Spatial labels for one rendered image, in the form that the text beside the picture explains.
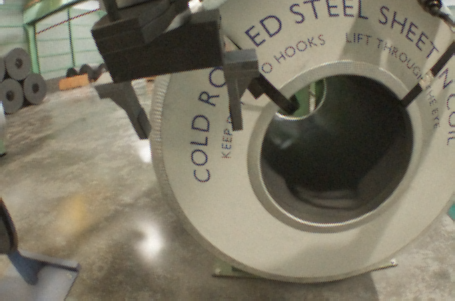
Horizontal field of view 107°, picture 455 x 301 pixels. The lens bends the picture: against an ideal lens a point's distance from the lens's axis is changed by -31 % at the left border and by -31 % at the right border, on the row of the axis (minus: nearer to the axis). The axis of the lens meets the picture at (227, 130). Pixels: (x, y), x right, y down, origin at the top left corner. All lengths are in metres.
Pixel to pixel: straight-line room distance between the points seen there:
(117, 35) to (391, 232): 1.01
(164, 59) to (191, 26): 0.05
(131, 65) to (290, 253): 0.84
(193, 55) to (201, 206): 0.65
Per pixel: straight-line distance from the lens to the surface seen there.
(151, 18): 0.18
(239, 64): 0.26
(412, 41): 0.77
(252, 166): 0.72
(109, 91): 0.31
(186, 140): 0.72
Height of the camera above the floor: 1.09
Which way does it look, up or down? 19 degrees down
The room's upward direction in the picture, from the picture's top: 5 degrees counter-clockwise
